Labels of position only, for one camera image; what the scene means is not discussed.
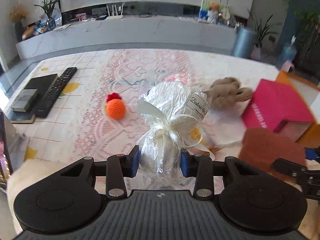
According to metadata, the white wifi router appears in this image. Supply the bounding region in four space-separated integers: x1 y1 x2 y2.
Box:
106 3 125 20

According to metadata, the grey metal trash bin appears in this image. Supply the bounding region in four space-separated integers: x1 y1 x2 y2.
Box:
232 27 257 59

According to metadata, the dried yellow flowers vase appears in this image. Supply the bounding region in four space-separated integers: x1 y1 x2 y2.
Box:
9 4 26 42

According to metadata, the teddy bear on console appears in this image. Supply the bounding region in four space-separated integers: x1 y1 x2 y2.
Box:
207 1 220 24

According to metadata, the orange crochet ball toy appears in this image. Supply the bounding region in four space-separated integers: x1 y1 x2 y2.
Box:
105 93 126 120

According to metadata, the yellow snack packet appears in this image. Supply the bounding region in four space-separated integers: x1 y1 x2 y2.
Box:
189 127 220 153

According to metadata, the pink lidded box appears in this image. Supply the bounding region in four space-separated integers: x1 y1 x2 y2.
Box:
241 79 315 141

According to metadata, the black tv remote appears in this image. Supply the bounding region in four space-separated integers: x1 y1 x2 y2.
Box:
35 67 78 119

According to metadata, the blue water jug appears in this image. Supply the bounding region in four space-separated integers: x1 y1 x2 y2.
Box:
276 36 297 68

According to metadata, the pink small heater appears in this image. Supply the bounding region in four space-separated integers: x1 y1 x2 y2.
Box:
281 60 295 73

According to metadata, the pink lace tablecloth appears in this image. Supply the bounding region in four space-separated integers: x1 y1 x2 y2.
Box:
6 48 320 240

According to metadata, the cellophane white gift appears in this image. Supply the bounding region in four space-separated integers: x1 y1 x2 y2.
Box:
136 81 209 183

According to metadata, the orange cardboard box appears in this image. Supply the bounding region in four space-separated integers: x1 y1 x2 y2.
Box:
274 70 320 148

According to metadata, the green plant in vase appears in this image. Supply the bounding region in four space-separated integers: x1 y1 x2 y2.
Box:
34 0 58 31

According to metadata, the brown plush toy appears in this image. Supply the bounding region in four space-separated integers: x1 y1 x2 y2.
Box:
204 77 253 109

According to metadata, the black tablet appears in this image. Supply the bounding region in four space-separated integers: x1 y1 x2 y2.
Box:
7 74 58 124

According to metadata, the small grey box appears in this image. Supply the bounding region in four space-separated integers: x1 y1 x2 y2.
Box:
11 89 39 113

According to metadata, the potted floor plant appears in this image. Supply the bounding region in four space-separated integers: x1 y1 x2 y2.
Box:
249 12 281 61

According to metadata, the green picture board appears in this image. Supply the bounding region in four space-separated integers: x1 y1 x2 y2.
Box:
198 0 231 25

